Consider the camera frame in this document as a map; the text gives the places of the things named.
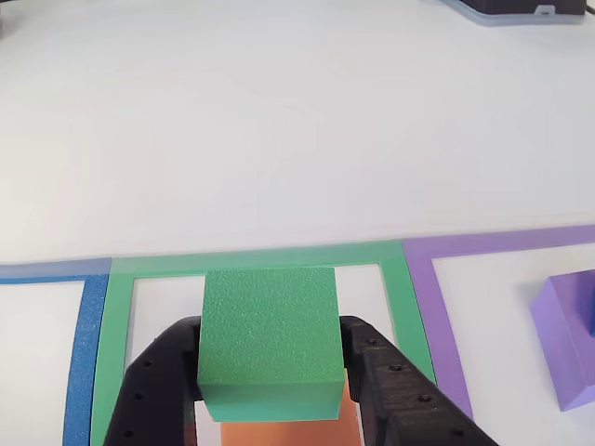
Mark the orange square block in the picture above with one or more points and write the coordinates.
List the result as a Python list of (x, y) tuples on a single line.
[(288, 434)]

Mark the green cube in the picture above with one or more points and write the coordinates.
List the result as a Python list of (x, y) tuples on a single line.
[(269, 325)]

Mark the purple square block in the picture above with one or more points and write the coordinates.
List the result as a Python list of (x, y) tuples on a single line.
[(558, 334)]

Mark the grey flat device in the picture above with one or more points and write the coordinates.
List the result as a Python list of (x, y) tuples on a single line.
[(511, 9)]

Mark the green square frame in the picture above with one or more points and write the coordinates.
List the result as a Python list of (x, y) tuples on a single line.
[(116, 316)]

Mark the blue square frame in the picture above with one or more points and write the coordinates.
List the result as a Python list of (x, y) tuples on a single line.
[(83, 348)]

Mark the purple square frame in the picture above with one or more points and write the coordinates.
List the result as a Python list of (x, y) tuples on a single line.
[(432, 316)]

